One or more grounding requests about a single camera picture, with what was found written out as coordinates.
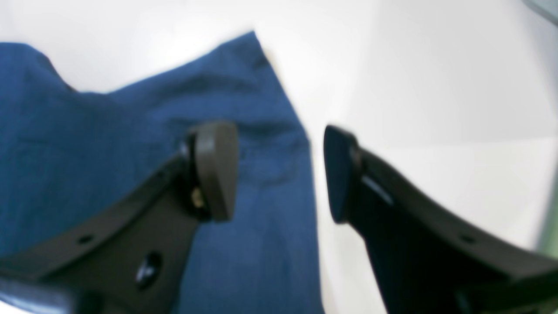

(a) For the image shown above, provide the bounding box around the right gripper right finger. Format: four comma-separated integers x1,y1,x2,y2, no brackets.
323,125,558,314

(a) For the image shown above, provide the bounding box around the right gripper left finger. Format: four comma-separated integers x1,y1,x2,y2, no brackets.
1,121,239,314

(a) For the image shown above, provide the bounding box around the dark blue t-shirt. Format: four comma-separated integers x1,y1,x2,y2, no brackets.
0,32,324,314

